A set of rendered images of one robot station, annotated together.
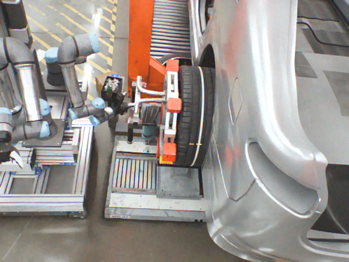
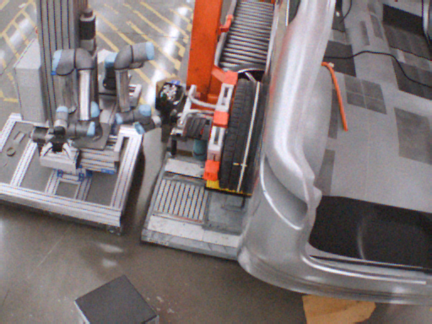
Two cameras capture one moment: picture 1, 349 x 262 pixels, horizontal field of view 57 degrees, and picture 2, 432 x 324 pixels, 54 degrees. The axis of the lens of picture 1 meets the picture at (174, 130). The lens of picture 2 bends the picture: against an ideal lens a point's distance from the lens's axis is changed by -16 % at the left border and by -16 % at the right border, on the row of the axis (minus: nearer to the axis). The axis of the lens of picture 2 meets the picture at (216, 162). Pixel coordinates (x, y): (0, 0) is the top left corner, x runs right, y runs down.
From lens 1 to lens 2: 87 cm
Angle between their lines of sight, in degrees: 8
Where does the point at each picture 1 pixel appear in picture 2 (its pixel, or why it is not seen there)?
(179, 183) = (229, 215)
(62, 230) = (99, 242)
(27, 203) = (69, 207)
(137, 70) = (197, 78)
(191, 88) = (241, 104)
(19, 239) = (62, 241)
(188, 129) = (234, 146)
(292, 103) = (300, 125)
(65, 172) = (106, 183)
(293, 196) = (295, 211)
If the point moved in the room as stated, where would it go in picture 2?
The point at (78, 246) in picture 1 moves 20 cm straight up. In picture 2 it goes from (112, 261) to (110, 245)
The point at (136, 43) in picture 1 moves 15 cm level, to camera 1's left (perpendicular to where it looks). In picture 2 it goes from (197, 51) to (176, 46)
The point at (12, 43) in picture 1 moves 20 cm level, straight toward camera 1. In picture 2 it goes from (80, 53) to (81, 75)
